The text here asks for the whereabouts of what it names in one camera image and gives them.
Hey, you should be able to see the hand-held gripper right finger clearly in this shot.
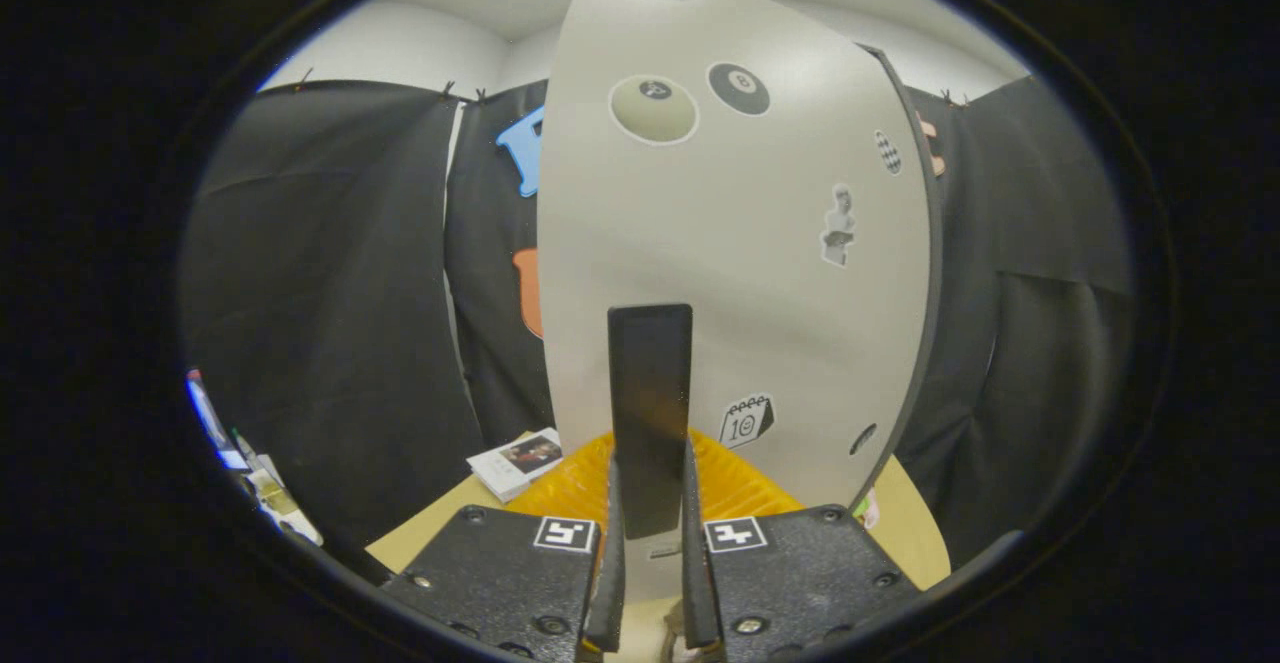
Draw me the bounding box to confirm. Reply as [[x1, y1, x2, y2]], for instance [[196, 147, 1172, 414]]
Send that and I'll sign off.
[[682, 431, 926, 659]]

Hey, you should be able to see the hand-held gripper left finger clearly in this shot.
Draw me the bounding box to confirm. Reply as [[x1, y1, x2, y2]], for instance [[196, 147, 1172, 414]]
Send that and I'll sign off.
[[380, 431, 627, 663]]

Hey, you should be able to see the black door handle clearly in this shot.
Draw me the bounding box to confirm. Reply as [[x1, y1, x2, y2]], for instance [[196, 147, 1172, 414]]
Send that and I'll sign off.
[[607, 304, 694, 541]]

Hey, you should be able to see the grey shoe cabinet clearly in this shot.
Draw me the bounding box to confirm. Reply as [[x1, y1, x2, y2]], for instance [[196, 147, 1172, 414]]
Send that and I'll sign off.
[[855, 41, 946, 514]]

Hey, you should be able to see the white cover book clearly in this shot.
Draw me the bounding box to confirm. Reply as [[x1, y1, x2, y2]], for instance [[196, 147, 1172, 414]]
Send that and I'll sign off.
[[467, 428, 564, 504]]

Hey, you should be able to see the pile of white clutter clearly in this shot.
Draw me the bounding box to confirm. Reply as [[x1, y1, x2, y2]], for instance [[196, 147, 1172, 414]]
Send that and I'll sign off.
[[235, 433, 323, 546]]

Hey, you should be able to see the black backdrop cloth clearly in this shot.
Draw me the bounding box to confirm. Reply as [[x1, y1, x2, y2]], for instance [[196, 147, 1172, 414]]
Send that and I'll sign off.
[[180, 73, 1136, 569]]

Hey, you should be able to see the blue and white printed card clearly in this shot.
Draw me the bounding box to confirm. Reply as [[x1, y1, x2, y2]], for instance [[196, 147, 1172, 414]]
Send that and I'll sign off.
[[185, 370, 246, 472]]

